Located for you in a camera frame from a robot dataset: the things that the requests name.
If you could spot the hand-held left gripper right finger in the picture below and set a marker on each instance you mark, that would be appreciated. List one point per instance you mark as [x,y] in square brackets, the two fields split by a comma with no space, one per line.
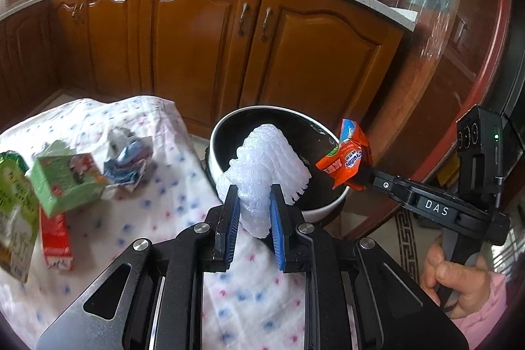
[277,229]

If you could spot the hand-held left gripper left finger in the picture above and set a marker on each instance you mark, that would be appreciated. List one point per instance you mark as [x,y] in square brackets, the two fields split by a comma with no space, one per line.
[231,229]

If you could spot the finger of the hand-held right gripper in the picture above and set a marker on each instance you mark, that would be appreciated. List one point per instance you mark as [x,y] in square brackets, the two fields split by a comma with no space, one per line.
[385,184]

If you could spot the orange snack packet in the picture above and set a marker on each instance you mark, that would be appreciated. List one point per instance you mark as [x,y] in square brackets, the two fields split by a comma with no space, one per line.
[344,161]

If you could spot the white foam fruit net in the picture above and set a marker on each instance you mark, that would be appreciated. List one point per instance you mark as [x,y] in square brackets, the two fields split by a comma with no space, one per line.
[262,157]

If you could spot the white bin with black liner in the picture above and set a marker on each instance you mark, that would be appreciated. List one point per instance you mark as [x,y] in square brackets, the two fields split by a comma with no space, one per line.
[229,136]

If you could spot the silver blue wrapper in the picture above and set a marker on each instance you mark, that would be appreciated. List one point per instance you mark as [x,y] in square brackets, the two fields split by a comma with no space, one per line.
[127,165]

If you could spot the green snack bag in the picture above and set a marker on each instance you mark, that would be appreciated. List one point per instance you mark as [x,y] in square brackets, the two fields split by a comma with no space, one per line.
[14,210]

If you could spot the person's right forearm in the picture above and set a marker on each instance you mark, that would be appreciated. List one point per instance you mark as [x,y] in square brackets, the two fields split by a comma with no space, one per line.
[488,319]

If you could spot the person's right hand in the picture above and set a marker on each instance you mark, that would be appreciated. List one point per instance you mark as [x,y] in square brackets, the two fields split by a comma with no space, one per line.
[471,284]

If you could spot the red wooden glass door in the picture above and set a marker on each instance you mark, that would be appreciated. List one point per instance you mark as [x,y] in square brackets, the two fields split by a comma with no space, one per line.
[451,87]

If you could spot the white dotted tablecloth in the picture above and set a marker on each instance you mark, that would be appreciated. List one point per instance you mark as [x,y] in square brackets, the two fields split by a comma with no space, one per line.
[164,210]

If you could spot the wooden cabinet door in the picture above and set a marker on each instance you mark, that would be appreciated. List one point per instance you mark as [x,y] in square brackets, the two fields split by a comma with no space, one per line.
[328,67]
[69,46]
[197,54]
[110,38]

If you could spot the red snack packet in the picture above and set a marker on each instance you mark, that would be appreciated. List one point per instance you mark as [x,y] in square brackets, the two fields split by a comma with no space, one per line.
[55,239]

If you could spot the green drink carton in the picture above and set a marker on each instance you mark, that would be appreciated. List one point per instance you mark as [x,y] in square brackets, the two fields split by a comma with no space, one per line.
[53,177]

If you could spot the wooden sink cabinet run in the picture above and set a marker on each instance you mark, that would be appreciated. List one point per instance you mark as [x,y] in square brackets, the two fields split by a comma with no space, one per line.
[24,54]

